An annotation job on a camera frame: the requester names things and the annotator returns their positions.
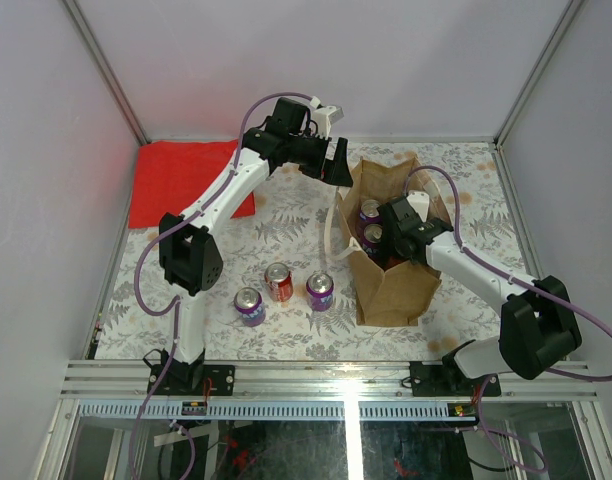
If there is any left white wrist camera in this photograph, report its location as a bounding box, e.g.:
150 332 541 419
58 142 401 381
310 96 344 139

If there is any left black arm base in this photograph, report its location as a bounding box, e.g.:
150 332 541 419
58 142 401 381
142 349 236 398

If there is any purple fanta can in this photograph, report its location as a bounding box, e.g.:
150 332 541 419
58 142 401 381
356 199 382 235
234 287 266 327
361 223 384 262
306 272 334 312

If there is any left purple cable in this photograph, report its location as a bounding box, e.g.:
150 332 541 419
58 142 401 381
127 90 320 480

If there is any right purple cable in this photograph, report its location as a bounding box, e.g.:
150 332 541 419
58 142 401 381
403 166 612 474

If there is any purple cable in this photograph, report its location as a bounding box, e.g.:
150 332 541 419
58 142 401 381
127 90 320 480
403 166 612 474

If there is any red coke can front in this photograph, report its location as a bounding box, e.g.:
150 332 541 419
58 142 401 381
264 262 293 302

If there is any aluminium front rail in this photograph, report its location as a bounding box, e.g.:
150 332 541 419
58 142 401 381
59 360 599 403

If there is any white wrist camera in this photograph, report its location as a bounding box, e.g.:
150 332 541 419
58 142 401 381
310 96 344 139
406 190 430 222

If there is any brown jute canvas bag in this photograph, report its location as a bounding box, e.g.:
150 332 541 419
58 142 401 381
324 155 451 327

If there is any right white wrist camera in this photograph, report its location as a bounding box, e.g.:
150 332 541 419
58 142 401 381
406 190 430 222

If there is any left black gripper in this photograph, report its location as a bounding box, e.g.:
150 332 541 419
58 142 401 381
283 127 349 183

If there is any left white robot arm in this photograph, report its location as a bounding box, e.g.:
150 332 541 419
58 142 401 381
159 94 352 395

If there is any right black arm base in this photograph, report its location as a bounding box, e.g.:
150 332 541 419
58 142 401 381
400 340 502 403

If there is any red folded cloth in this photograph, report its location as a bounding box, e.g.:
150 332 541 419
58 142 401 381
128 140 237 229

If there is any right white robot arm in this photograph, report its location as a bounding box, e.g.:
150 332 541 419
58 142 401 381
378 196 582 395

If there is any purple fanta can front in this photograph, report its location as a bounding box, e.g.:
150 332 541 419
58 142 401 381
234 287 266 327

